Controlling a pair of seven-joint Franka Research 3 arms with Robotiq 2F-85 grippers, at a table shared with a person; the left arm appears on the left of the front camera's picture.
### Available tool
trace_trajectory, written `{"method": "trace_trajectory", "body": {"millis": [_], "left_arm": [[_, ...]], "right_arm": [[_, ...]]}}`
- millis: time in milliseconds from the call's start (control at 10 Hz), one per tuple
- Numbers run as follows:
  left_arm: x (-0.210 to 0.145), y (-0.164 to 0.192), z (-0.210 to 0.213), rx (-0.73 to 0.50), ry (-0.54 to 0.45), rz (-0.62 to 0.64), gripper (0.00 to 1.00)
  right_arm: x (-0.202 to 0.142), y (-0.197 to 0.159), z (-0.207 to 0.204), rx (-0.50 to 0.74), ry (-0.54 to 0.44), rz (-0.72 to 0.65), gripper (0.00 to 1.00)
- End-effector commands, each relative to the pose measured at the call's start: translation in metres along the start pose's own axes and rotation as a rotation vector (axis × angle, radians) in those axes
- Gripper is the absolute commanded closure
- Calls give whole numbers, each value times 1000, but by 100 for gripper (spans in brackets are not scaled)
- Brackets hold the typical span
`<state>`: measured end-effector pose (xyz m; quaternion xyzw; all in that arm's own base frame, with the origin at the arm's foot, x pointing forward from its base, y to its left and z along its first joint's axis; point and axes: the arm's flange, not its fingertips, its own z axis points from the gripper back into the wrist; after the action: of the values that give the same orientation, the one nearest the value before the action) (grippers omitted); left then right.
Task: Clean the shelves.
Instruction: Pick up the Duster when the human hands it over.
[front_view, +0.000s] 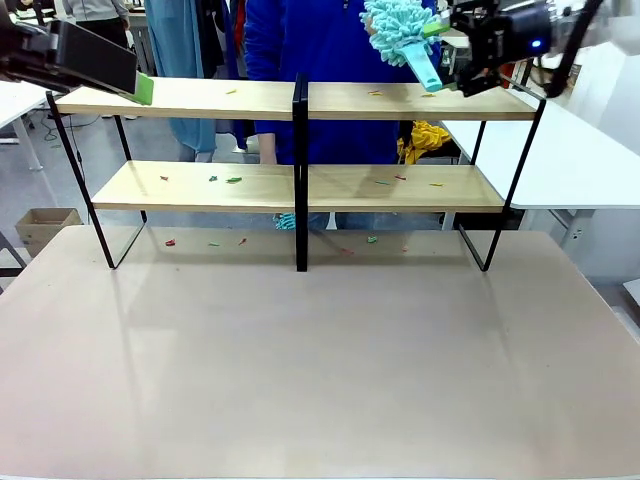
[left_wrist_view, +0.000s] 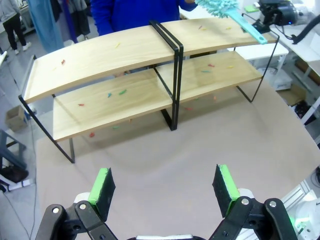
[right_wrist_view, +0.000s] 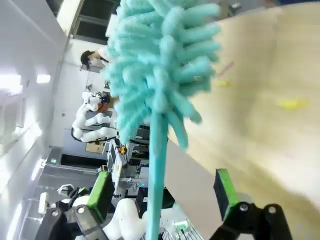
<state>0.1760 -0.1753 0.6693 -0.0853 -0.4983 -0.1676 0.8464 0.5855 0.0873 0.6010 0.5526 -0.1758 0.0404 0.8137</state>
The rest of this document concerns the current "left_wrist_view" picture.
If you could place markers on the left gripper green black right finger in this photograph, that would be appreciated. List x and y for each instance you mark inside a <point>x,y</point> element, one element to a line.
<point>223,190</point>

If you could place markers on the left gripper green black left finger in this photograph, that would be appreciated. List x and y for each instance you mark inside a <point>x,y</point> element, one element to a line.
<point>101,195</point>

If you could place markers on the teal chenille duster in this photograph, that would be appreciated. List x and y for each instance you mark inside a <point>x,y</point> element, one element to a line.
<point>220,8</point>

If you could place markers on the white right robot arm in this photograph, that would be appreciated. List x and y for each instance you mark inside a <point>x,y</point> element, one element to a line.
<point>308,217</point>

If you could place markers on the person's left forearm blue sleeve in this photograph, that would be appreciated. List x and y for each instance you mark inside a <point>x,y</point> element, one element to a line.
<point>187,4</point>

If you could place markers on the person's right hand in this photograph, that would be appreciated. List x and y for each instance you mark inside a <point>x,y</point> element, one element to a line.
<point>119,74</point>

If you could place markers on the green paper scrap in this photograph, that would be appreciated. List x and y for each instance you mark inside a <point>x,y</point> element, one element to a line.
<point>122,92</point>
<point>115,127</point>

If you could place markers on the white striped box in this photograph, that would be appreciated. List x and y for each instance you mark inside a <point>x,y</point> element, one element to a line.
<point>17,185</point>

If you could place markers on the dark bag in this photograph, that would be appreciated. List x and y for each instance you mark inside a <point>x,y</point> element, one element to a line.
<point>13,173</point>

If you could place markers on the open cardboard box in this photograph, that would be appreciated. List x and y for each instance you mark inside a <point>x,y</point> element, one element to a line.
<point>16,117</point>

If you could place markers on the brown cardboard box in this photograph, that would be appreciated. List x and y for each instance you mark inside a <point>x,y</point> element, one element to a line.
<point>292,93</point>

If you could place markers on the teal paper scrap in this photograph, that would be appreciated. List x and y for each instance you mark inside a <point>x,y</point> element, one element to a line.
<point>205,71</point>

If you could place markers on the white storage box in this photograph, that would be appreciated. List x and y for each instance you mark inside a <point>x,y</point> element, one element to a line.
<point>282,81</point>

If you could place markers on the wooden two-tier shelf unit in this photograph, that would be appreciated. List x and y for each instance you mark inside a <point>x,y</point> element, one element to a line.
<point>215,40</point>
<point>100,57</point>

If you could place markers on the white table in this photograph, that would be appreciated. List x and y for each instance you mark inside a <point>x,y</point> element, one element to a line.
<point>265,51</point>
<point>307,52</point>

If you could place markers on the small black device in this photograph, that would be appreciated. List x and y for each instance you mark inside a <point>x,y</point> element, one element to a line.
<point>261,27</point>

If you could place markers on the dark hanging clothes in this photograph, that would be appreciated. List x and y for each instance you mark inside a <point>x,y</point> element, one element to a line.
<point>80,20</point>

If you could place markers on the light blue hanging garment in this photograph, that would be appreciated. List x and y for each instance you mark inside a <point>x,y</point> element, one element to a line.
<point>45,25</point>

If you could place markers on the light green flat pad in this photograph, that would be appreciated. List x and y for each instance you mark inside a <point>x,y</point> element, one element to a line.
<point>250,9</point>

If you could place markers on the person in blue sweater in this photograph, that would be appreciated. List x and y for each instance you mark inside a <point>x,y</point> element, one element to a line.
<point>137,12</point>

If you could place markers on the bystander in grey top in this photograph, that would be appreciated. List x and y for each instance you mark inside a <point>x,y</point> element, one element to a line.
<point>11,27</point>

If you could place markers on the aluminium profile frame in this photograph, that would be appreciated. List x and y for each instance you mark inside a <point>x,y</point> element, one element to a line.
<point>297,193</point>

